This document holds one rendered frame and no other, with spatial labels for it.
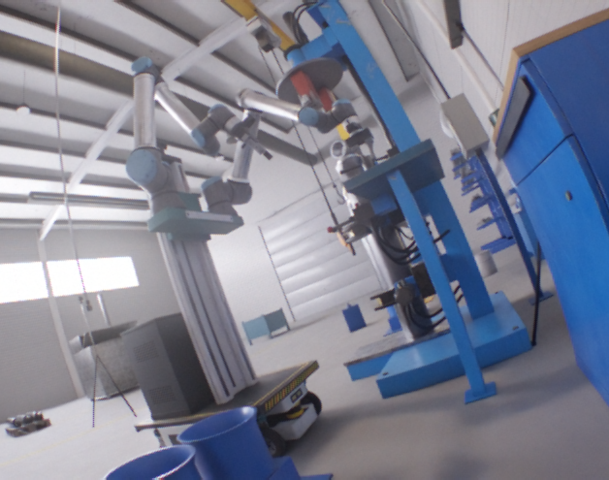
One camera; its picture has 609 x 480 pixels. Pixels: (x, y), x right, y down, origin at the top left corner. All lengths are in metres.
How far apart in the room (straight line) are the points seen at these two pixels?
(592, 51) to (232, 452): 1.38
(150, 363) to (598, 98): 2.03
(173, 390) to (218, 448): 0.79
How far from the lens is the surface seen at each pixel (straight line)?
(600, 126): 0.75
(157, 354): 1.90
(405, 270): 2.42
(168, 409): 1.99
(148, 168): 1.61
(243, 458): 1.19
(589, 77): 0.78
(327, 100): 2.99
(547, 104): 0.73
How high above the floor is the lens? 0.66
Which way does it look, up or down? 9 degrees up
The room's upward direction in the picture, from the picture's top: 22 degrees counter-clockwise
